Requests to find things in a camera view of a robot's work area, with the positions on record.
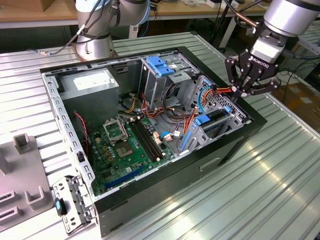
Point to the hard disk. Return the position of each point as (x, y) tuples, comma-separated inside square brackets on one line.
[(201, 120)]

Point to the blue plastic bay latch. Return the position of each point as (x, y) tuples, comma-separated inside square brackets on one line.
[(157, 66)]

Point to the black open PC case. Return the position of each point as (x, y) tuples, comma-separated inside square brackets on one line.
[(175, 172)]

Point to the metal optical drive bay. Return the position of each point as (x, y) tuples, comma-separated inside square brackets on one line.
[(155, 87)]

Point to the black tripod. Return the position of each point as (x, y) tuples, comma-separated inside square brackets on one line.
[(219, 30)]

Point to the brown cardboard box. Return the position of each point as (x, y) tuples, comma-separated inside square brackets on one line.
[(302, 105)]

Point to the grey parts rack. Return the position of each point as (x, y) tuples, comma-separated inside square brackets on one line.
[(25, 170)]

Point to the CPU socket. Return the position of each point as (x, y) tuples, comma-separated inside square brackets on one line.
[(124, 150)]

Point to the green motherboard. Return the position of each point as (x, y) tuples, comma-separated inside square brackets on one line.
[(117, 172)]

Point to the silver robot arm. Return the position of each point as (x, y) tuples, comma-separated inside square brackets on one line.
[(287, 15)]

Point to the metal slat side table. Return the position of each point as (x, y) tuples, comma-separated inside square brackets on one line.
[(312, 42)]

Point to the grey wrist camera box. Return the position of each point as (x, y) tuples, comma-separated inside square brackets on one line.
[(265, 50)]

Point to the metal disk bay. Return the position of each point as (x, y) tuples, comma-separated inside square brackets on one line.
[(237, 117)]

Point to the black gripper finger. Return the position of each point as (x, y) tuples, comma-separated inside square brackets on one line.
[(265, 87), (231, 72)]

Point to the metal expansion bracket retainer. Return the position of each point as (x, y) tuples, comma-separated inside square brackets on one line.
[(75, 200)]

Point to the grey power supply unit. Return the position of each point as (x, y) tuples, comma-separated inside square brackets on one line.
[(92, 107)]

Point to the blue expansion slot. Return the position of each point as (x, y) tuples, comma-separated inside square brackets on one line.
[(120, 179)]

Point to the black blue retainer latch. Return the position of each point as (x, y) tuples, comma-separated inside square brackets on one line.
[(60, 206)]

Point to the wooden desk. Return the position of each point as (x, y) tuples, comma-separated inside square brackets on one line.
[(25, 12)]

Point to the black RAM slot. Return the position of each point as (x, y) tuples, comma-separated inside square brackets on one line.
[(151, 136), (146, 139)]

